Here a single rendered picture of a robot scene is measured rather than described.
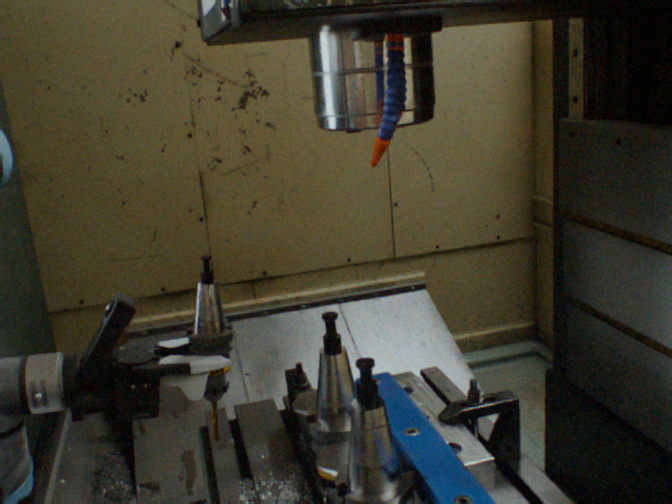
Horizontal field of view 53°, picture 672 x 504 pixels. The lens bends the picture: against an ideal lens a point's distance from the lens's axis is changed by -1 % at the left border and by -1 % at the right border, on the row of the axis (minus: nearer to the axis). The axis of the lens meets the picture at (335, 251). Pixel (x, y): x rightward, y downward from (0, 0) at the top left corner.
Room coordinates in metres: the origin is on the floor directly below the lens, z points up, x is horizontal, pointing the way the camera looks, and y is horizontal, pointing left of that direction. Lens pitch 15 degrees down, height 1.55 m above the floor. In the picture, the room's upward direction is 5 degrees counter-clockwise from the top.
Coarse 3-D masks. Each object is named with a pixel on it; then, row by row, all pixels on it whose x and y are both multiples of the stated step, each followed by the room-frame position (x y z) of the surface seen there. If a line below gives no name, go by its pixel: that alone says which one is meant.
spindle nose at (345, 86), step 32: (320, 64) 0.88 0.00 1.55; (352, 64) 0.85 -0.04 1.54; (384, 64) 0.84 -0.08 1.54; (416, 64) 0.86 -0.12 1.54; (320, 96) 0.88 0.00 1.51; (352, 96) 0.85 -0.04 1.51; (384, 96) 0.84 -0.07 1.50; (416, 96) 0.86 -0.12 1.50; (320, 128) 0.90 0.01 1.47; (352, 128) 0.85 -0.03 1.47
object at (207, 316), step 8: (200, 280) 0.87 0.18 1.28; (216, 280) 0.87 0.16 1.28; (200, 288) 0.85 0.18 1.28; (208, 288) 0.85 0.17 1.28; (216, 288) 0.86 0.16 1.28; (200, 296) 0.85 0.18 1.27; (208, 296) 0.85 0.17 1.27; (216, 296) 0.86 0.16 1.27; (200, 304) 0.85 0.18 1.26; (208, 304) 0.85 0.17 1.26; (216, 304) 0.85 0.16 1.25; (200, 312) 0.85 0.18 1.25; (208, 312) 0.85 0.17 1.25; (216, 312) 0.85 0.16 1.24; (200, 320) 0.85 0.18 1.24; (208, 320) 0.85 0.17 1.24; (216, 320) 0.85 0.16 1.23; (224, 320) 0.86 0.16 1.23; (200, 328) 0.85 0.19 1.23; (208, 328) 0.84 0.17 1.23; (216, 328) 0.85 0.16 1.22; (224, 328) 0.86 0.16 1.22
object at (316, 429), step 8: (312, 408) 0.60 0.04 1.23; (312, 416) 0.59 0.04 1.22; (312, 424) 0.57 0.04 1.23; (320, 424) 0.57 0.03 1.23; (312, 432) 0.57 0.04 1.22; (320, 432) 0.56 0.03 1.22; (328, 432) 0.56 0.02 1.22; (336, 432) 0.56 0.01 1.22; (344, 432) 0.56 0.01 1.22; (312, 440) 0.58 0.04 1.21; (320, 440) 0.57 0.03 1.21; (328, 440) 0.56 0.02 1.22; (336, 440) 0.56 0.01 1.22; (344, 440) 0.56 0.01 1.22; (312, 448) 0.57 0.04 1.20; (320, 448) 0.56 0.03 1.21
